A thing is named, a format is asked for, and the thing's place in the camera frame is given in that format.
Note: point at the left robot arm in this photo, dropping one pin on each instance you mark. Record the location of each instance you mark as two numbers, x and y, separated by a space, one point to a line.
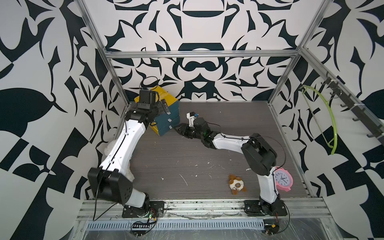
109 181

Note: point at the yellow drawer cabinet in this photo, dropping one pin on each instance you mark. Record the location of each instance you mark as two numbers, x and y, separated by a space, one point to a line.
168 97

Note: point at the brown white plush puppy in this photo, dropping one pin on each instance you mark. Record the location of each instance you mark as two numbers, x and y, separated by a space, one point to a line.
236 184

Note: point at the green bow on wall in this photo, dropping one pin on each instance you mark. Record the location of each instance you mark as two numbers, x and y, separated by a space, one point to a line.
323 115

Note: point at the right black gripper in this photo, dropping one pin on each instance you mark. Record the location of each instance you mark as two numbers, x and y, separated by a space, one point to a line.
183 126

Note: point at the white teddy bear pink shirt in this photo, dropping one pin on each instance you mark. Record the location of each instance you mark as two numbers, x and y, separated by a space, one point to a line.
128 173

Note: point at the black hook rack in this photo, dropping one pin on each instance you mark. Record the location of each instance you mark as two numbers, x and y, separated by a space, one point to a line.
361 111

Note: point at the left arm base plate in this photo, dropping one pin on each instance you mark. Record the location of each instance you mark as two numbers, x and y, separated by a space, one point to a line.
152 207

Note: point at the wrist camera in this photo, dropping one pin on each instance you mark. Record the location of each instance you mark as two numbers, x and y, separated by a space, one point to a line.
148 97
191 116

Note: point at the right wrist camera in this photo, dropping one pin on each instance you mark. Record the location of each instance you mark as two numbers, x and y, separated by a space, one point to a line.
191 116

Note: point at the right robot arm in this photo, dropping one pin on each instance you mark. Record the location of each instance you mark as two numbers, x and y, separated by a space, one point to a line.
260 156

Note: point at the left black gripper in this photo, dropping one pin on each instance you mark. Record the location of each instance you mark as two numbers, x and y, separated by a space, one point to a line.
157 106

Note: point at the pink alarm clock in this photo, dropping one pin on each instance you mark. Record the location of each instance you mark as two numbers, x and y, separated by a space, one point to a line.
283 179

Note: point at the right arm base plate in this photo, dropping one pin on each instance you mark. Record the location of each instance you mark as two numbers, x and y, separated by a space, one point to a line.
258 208

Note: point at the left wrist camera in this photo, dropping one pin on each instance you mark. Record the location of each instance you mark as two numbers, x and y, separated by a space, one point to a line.
148 97

